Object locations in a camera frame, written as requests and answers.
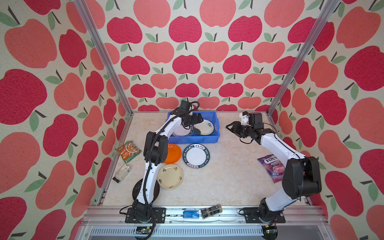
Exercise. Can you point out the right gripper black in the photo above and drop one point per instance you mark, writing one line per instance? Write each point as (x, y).
(235, 127)

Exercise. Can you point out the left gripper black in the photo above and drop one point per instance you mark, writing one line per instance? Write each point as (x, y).
(194, 121)

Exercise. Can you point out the cream plate black spot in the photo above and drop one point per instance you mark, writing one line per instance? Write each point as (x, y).
(205, 128)

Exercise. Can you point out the green rim plate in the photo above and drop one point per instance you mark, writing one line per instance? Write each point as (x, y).
(181, 131)
(196, 156)

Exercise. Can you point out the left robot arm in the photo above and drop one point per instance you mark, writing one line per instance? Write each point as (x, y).
(155, 153)

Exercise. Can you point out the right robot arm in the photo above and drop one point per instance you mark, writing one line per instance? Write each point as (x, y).
(302, 177)

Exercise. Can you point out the blue plastic bin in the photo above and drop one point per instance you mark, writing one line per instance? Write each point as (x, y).
(195, 138)

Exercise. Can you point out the orange plastic plate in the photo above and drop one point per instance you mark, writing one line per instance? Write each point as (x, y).
(174, 154)

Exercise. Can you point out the purple candy bag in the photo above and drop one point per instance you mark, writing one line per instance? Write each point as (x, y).
(274, 167)

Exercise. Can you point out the cream floral plate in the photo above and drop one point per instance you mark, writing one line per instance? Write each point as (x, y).
(170, 176)

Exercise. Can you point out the green orange snack packet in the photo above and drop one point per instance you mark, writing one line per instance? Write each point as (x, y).
(128, 151)

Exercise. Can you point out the black cylindrical part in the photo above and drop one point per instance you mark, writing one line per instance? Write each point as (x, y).
(211, 211)

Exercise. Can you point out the small white clear box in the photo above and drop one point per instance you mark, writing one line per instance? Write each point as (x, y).
(122, 173)

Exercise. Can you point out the blue small box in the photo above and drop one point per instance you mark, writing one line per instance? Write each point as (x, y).
(191, 214)

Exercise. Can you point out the green circuit board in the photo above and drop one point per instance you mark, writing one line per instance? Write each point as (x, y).
(143, 230)

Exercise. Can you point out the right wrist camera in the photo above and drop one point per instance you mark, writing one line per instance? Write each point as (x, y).
(254, 120)

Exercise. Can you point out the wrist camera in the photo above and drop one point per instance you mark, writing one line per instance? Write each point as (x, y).
(185, 107)
(254, 120)

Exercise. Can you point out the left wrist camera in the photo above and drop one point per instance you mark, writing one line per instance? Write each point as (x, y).
(185, 107)

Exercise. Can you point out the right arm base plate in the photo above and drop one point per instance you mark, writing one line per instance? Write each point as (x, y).
(263, 216)

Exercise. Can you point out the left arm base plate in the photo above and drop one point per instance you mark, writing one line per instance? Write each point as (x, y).
(146, 216)

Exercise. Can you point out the right aluminium post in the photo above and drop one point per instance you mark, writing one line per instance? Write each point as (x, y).
(319, 24)

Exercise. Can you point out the aluminium post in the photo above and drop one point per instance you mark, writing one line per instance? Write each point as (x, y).
(319, 24)
(87, 18)

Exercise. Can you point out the aluminium front rail frame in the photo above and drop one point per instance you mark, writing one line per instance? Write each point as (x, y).
(302, 223)

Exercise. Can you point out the left aluminium post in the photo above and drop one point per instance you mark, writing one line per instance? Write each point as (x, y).
(87, 18)

